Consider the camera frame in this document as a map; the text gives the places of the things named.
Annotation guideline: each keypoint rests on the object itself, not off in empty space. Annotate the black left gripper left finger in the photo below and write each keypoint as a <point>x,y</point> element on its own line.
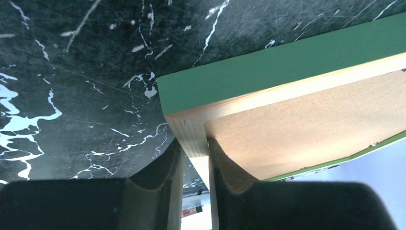
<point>151,199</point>

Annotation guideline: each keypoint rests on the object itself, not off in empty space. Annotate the green wooden photo frame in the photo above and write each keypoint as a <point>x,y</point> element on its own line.
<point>297,107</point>

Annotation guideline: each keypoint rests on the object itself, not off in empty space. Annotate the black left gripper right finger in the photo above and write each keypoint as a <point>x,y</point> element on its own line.
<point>239,201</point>

